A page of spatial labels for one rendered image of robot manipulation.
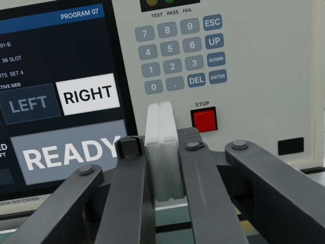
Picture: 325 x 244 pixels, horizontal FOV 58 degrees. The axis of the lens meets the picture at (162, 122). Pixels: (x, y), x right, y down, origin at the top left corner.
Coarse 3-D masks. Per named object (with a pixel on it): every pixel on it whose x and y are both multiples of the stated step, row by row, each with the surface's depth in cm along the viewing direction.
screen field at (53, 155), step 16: (80, 128) 26; (96, 128) 27; (112, 128) 27; (16, 144) 27; (32, 144) 27; (48, 144) 27; (64, 144) 27; (80, 144) 27; (96, 144) 27; (112, 144) 27; (32, 160) 27; (48, 160) 27; (64, 160) 27; (80, 160) 28; (96, 160) 28; (112, 160) 28; (32, 176) 28; (48, 176) 28; (64, 176) 28
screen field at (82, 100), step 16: (80, 80) 25; (96, 80) 25; (112, 80) 25; (0, 96) 25; (16, 96) 25; (32, 96) 25; (48, 96) 26; (64, 96) 26; (80, 96) 26; (96, 96) 26; (112, 96) 26; (16, 112) 26; (32, 112) 26; (48, 112) 26; (64, 112) 26; (80, 112) 26
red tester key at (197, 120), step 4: (196, 112) 26; (200, 112) 26; (204, 112) 26; (208, 112) 26; (212, 112) 26; (196, 116) 26; (200, 116) 26; (204, 116) 26; (208, 116) 26; (212, 116) 26; (196, 120) 26; (200, 120) 26; (204, 120) 26; (208, 120) 26; (212, 120) 26; (196, 124) 26; (200, 124) 26; (204, 124) 26; (208, 124) 26; (212, 124) 26; (196, 128) 26; (200, 128) 26; (204, 128) 26; (208, 128) 26; (212, 128) 26
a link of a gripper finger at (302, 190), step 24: (240, 144) 11; (240, 168) 11; (264, 168) 10; (288, 168) 9; (264, 192) 9; (288, 192) 8; (312, 192) 8; (264, 216) 10; (288, 216) 8; (312, 216) 7; (288, 240) 8; (312, 240) 7
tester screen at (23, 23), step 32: (0, 32) 24; (32, 32) 24; (64, 32) 24; (96, 32) 24; (0, 64) 25; (32, 64) 25; (64, 64) 25; (96, 64) 25; (0, 128) 26; (32, 128) 26; (64, 128) 26; (0, 160) 27; (0, 192) 28
